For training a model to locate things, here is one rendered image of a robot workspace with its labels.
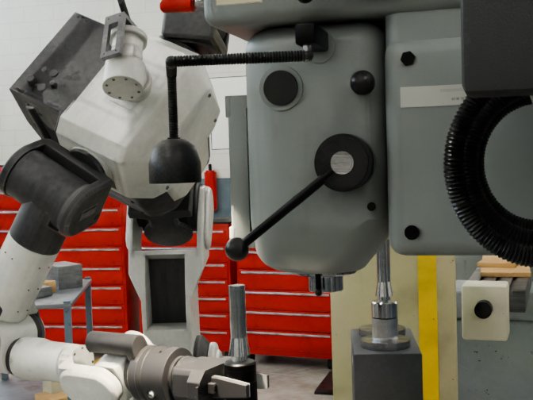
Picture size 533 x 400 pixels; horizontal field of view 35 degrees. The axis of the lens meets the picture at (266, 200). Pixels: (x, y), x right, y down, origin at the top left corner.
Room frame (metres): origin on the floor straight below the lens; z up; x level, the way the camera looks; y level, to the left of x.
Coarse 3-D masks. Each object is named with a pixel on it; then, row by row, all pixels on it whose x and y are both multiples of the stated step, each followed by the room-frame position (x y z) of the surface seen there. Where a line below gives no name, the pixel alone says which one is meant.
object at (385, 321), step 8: (376, 312) 1.53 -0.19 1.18; (384, 312) 1.52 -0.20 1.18; (392, 312) 1.52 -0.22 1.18; (376, 320) 1.53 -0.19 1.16; (384, 320) 1.52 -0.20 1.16; (392, 320) 1.52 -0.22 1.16; (376, 328) 1.53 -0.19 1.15; (384, 328) 1.52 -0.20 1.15; (392, 328) 1.52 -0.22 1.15; (376, 336) 1.53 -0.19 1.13; (384, 336) 1.52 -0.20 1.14; (392, 336) 1.52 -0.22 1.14
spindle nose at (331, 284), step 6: (342, 276) 1.15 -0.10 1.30; (312, 282) 1.15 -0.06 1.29; (324, 282) 1.14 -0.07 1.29; (330, 282) 1.14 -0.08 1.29; (336, 282) 1.14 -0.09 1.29; (342, 282) 1.15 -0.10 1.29; (312, 288) 1.15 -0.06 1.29; (324, 288) 1.14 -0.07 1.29; (330, 288) 1.14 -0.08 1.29; (336, 288) 1.14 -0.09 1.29; (342, 288) 1.15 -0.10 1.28
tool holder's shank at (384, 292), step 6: (384, 246) 1.53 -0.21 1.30; (378, 252) 1.54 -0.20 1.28; (384, 252) 1.53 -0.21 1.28; (378, 258) 1.54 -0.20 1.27; (384, 258) 1.53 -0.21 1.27; (378, 264) 1.54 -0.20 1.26; (384, 264) 1.53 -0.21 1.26; (378, 270) 1.54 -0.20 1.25; (384, 270) 1.53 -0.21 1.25; (378, 276) 1.54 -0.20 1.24; (384, 276) 1.53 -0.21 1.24; (378, 282) 1.54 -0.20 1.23; (384, 282) 1.53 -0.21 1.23; (390, 282) 1.54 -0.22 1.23; (378, 288) 1.54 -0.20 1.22; (384, 288) 1.53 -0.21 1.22; (390, 288) 1.54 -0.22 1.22; (378, 294) 1.54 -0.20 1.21; (384, 294) 1.53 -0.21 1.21; (390, 294) 1.53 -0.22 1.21; (378, 300) 1.54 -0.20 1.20; (384, 300) 1.53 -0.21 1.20; (390, 300) 1.54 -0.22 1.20
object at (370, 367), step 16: (352, 336) 1.64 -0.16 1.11; (368, 336) 1.57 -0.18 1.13; (400, 336) 1.56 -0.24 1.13; (352, 352) 1.57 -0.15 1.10; (368, 352) 1.50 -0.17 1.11; (384, 352) 1.49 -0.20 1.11; (400, 352) 1.49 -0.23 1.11; (416, 352) 1.48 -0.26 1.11; (352, 368) 1.61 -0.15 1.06; (368, 368) 1.49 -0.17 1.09; (384, 368) 1.49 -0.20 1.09; (400, 368) 1.48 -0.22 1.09; (416, 368) 1.48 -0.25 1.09; (352, 384) 1.66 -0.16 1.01; (368, 384) 1.49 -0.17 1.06; (384, 384) 1.49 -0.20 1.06; (400, 384) 1.48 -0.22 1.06; (416, 384) 1.48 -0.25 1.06
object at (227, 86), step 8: (216, 80) 10.66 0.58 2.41; (224, 80) 10.63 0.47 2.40; (232, 80) 10.60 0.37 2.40; (240, 80) 10.58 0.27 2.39; (216, 88) 10.66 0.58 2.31; (224, 88) 10.63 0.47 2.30; (232, 88) 10.61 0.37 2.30; (240, 88) 10.58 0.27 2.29; (216, 96) 10.66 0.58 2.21; (224, 96) 10.63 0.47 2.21; (224, 104) 10.63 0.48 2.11; (224, 112) 10.63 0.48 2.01; (224, 120) 10.64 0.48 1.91; (216, 128) 10.67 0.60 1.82; (224, 128) 10.64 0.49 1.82; (216, 136) 10.67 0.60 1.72; (224, 136) 10.64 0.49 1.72; (216, 144) 10.67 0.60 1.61; (224, 144) 10.64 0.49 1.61
